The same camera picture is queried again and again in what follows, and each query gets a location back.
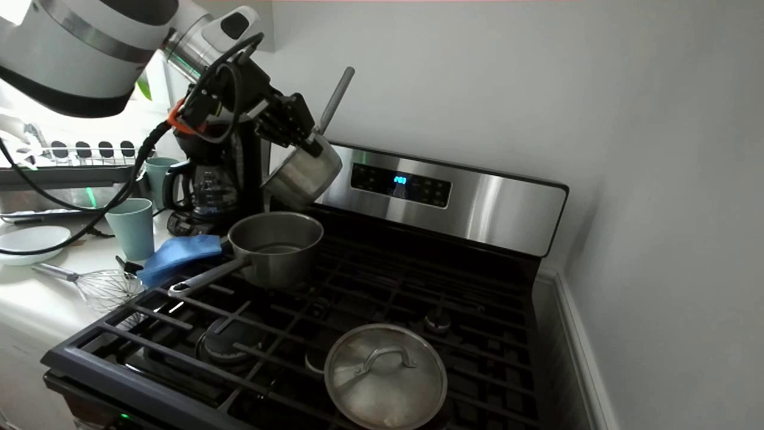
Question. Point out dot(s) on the black coffee maker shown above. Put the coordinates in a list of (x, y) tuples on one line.
[(216, 182)]

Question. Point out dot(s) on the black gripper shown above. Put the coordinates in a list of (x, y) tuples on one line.
[(236, 92)]

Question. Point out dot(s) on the blue cloth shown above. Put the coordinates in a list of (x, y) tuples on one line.
[(176, 253)]

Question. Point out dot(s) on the light green cup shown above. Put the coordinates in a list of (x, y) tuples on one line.
[(132, 228)]

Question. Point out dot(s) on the silver pot lid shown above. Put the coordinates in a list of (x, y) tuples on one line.
[(384, 378)]

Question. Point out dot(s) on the small silver saucepan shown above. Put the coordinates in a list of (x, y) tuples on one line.
[(302, 178)]

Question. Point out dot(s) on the metal whisk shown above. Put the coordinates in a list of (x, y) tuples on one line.
[(94, 285)]

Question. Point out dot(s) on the black stainless gas stove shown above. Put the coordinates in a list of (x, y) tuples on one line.
[(445, 251)]

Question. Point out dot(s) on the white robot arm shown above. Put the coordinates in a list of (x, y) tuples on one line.
[(82, 58)]

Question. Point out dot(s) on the dish drying rack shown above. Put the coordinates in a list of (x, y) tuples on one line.
[(63, 174)]

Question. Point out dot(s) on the large silver saucepan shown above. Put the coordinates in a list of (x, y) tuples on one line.
[(270, 251)]

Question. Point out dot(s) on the white plate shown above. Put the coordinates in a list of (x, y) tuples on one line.
[(31, 243)]

